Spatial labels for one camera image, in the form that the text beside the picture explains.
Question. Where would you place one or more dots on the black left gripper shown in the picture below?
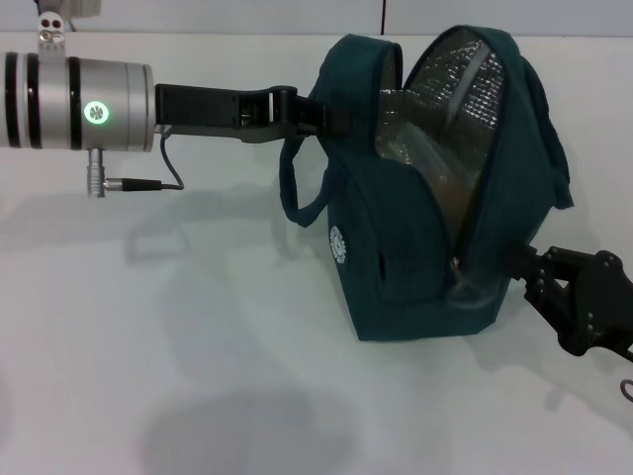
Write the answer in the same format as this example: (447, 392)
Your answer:
(207, 111)

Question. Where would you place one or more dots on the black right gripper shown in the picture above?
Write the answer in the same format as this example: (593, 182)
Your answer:
(603, 307)

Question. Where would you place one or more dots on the dark teal insulated lunch bag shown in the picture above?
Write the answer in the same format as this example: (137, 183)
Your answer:
(410, 277)

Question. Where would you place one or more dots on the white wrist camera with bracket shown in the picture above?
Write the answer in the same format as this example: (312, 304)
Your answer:
(54, 25)

